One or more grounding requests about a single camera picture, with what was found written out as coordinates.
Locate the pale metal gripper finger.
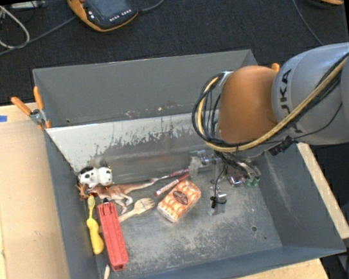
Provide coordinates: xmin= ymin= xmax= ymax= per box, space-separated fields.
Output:
xmin=186 ymin=150 xmax=212 ymax=180
xmin=207 ymin=191 xmax=230 ymax=217

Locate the red and white toothbrush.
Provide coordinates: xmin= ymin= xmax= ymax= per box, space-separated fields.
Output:
xmin=148 ymin=167 xmax=191 ymax=185

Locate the red and white pen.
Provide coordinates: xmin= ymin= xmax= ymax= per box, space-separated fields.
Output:
xmin=151 ymin=172 xmax=193 ymax=198

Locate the orange bread packet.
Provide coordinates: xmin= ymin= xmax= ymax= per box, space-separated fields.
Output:
xmin=153 ymin=177 xmax=206 ymax=226

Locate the grey metal bin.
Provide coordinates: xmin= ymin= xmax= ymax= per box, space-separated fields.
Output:
xmin=31 ymin=26 xmax=349 ymax=279

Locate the pale wooden fork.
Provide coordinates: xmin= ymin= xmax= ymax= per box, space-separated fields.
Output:
xmin=115 ymin=196 xmax=158 ymax=224

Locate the brown toy dinosaur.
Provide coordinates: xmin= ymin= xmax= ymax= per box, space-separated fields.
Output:
xmin=85 ymin=176 xmax=160 ymax=219

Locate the white and black toy cow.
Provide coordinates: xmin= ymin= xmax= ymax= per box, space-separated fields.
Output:
xmin=77 ymin=162 xmax=116 ymax=191

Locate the red flat block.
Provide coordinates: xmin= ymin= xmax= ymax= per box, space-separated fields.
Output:
xmin=96 ymin=199 xmax=132 ymax=274

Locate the small brown toy deer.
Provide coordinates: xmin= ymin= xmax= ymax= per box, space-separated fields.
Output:
xmin=75 ymin=181 xmax=91 ymax=203

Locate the yellow toothbrush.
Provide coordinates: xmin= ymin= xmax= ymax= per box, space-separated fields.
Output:
xmin=82 ymin=193 xmax=106 ymax=257

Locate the pale wooden stick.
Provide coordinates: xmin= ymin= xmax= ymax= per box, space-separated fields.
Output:
xmin=99 ymin=263 xmax=113 ymax=279

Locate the pale brown cardboard board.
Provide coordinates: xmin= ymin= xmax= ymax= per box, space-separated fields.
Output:
xmin=0 ymin=115 xmax=72 ymax=279

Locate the black cylinder on white bracket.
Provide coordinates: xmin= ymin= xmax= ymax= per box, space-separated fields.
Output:
xmin=266 ymin=136 xmax=301 ymax=158

